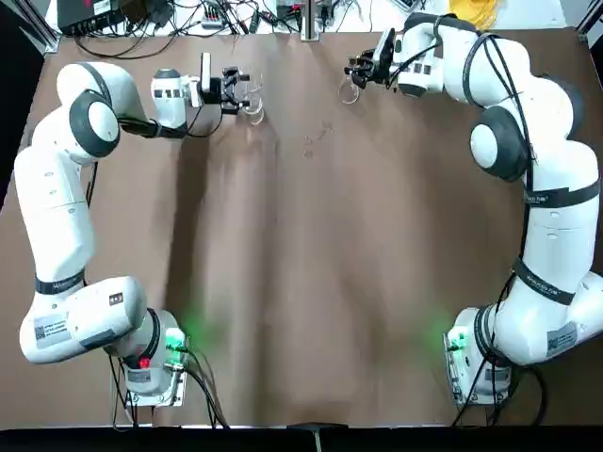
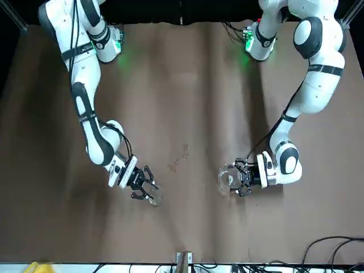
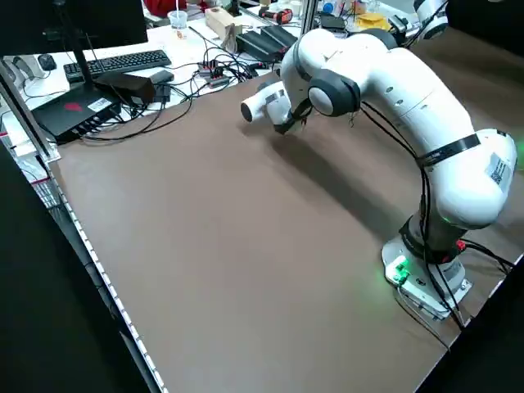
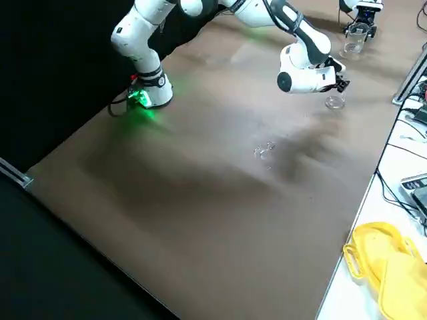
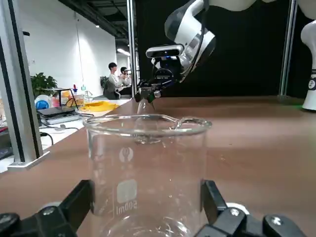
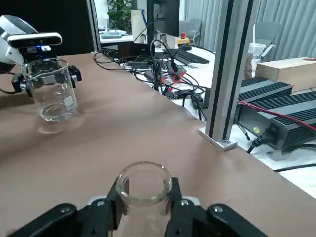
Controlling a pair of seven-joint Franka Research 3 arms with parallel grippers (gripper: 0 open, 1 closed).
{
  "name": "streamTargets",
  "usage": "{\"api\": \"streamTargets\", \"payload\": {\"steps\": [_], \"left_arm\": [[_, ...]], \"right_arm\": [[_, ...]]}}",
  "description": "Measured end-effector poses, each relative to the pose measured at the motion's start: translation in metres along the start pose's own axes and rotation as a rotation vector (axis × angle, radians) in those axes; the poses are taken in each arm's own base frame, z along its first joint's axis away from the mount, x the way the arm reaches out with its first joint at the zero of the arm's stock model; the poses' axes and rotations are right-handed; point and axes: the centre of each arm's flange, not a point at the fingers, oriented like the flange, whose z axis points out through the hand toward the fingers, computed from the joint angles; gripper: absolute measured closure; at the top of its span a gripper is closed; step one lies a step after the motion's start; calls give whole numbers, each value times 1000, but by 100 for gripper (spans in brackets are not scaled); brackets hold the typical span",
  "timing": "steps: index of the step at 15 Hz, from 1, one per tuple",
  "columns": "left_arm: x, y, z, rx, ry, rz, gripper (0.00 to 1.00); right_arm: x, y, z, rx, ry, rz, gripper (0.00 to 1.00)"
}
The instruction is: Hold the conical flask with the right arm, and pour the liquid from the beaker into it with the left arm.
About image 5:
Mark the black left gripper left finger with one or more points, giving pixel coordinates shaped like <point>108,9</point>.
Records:
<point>49,222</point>

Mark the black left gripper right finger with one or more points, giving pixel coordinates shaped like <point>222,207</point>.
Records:
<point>234,224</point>

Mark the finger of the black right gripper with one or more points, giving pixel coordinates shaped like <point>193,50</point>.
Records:
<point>155,90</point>
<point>145,83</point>

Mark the clear glass conical flask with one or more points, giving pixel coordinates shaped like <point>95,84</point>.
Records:
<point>144,108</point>

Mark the clear glass beaker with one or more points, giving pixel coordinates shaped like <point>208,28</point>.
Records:
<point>148,172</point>

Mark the person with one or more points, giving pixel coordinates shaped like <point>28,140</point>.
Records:
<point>124,77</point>
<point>112,84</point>

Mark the yellow plastic basket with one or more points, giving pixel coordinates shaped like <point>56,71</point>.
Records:
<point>98,106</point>

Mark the digital scale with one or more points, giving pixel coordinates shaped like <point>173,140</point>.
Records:
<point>59,114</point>

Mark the green potted plant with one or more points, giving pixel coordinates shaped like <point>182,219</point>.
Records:
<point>43,82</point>

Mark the aluminium frame post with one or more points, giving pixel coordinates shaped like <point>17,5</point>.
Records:
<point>132,37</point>
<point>287,49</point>
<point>17,74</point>

